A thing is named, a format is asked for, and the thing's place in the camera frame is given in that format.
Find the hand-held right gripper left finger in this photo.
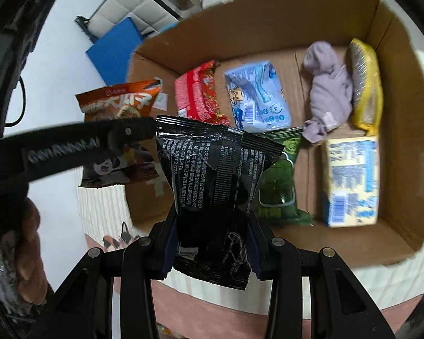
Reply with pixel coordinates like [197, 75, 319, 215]
[28, 205, 179, 339]

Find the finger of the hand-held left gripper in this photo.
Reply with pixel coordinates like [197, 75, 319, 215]
[102, 116, 158, 149]

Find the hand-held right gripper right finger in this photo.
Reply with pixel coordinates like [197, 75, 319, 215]
[247, 215, 396, 339]

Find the brown panda snack packet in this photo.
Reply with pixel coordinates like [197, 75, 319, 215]
[75, 79, 163, 188]

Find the green snack packet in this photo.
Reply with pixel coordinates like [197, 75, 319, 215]
[252, 127, 315, 227]

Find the red snack packet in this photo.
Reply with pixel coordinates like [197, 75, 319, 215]
[174, 60, 231, 126]

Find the black foil packet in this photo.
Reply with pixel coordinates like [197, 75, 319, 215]
[155, 115, 285, 292]

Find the blue cartoon tissue pack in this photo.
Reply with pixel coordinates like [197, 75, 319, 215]
[224, 60, 292, 134]

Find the cardboard box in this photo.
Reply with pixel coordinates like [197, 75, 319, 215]
[125, 0, 424, 267]

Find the purple sock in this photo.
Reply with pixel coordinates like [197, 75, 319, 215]
[301, 40, 354, 145]

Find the yellow and silver pouch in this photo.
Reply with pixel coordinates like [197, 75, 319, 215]
[345, 38, 384, 136]

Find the person's left hand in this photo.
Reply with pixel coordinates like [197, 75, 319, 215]
[16, 198, 55, 306]

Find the blue foam mat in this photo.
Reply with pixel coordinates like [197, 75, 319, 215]
[85, 17, 152, 87]

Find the white quilted padded chair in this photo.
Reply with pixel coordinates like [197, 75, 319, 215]
[76, 0, 184, 39]

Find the black cable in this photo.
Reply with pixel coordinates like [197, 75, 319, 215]
[3, 76, 28, 127]

